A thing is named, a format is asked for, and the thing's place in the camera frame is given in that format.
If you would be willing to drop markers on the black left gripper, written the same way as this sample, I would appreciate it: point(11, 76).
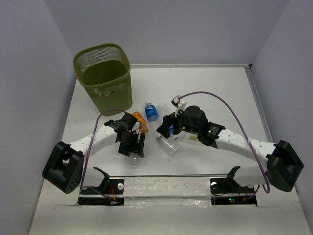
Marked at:
point(133, 148)

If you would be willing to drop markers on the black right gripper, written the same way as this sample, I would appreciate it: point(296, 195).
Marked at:
point(167, 120)

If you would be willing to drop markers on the pocari sweat blue bottle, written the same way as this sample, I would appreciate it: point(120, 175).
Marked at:
point(164, 110)
point(152, 118)

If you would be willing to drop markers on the grey cap clear bottle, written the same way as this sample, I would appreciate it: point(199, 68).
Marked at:
point(133, 155)

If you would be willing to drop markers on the silver cap clear bottle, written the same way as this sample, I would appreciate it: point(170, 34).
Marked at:
point(169, 146)

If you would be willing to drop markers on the orange label plastic bottle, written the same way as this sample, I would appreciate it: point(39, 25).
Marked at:
point(143, 126)

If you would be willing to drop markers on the red cap clear bottle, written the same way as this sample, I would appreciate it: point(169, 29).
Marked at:
point(102, 93)

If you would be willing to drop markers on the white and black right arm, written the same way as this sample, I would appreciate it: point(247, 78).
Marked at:
point(277, 163)

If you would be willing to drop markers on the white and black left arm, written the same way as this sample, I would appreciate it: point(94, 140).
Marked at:
point(67, 167)

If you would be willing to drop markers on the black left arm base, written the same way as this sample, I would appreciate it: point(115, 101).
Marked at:
point(111, 193)

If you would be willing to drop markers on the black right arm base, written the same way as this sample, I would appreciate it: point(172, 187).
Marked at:
point(227, 192)

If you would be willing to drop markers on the olive green mesh bin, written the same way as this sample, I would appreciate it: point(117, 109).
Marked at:
point(105, 66)

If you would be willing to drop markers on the upright Pocari Sweat blue bottle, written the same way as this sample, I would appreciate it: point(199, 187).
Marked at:
point(152, 118)

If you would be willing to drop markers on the large ribbed clear bottle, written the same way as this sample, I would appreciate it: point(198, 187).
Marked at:
point(191, 137)

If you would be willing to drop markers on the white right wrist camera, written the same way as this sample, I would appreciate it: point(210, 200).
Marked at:
point(179, 103)

